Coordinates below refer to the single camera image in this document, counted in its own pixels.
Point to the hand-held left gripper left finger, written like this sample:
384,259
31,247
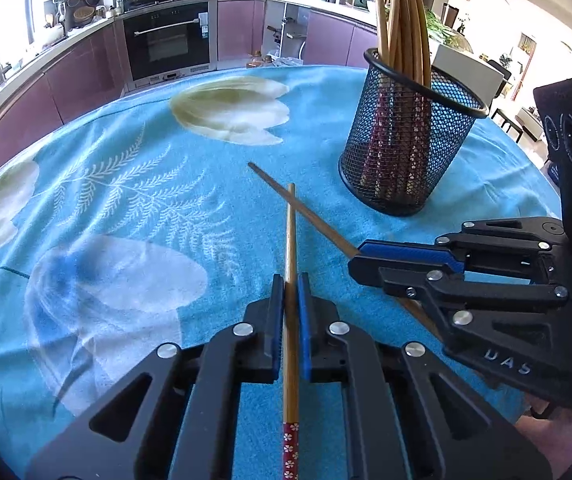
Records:
271,331

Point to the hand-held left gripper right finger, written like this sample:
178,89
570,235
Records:
305,321

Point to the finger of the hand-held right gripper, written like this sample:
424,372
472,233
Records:
391,272
406,252

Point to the light wooden chopstick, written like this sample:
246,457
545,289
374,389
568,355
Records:
291,240

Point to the dark wooden chopstick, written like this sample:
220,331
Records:
306,210

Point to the black mesh utensil holder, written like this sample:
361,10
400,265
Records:
458,125

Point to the bundle of wooden chopsticks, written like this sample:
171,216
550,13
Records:
406,20

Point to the person's right hand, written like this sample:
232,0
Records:
566,435

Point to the low coffee table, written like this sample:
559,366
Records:
531,121

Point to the black chair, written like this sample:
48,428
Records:
501,71

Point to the white box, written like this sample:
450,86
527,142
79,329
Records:
471,72

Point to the blue floral tablecloth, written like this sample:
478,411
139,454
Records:
116,185

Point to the green leafy vegetables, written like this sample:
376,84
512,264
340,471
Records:
441,27

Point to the purple kitchen cabinets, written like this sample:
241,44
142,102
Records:
236,30

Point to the black built-in oven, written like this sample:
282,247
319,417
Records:
168,42

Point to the round woven basket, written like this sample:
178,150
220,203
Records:
83,14

